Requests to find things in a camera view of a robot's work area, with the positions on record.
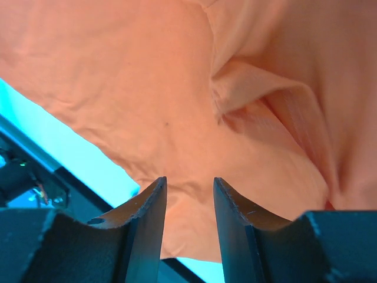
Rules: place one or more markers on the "orange t shirt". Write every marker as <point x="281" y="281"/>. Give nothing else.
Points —
<point x="276" y="97"/>

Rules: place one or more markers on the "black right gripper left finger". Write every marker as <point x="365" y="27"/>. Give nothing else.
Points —
<point x="122" y="245"/>

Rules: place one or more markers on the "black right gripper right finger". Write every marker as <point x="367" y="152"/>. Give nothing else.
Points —
<point x="319" y="246"/>

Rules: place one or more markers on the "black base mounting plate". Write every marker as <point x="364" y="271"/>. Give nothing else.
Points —
<point x="27" y="182"/>

